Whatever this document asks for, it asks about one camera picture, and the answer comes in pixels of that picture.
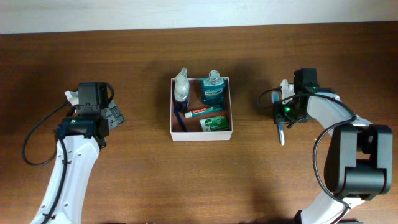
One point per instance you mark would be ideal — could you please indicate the green soap box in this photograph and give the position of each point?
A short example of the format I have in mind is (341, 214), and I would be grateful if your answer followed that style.
(217, 123)

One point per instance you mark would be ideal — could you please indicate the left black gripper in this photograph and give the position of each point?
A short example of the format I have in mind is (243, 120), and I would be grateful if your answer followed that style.
(114, 114)

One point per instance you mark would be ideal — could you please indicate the white open cardboard box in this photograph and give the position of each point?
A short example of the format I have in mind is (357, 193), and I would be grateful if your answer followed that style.
(194, 130)

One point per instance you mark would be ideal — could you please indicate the clear spray bottle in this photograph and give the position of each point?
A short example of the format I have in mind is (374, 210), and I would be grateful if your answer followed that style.
(182, 91)

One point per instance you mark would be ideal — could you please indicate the blue disposable razor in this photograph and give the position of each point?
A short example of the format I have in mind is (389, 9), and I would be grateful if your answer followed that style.
(179, 119)

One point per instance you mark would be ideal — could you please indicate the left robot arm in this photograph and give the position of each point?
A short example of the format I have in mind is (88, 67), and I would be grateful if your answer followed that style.
(80, 137)

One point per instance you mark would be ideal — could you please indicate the green toothpaste tube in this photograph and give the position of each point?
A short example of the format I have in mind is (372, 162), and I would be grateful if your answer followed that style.
(205, 110)

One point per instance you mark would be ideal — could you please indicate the blue mouthwash bottle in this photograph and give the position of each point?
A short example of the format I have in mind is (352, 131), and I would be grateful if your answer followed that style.
(212, 88)

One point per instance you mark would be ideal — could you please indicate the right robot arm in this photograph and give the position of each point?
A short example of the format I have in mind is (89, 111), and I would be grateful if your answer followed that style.
(352, 158)

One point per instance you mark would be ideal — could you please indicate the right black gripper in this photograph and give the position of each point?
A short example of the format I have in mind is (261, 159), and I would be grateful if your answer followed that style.
(279, 116)

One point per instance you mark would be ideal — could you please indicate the blue white toothbrush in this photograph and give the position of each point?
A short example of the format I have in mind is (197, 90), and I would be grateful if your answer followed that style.
(281, 133)

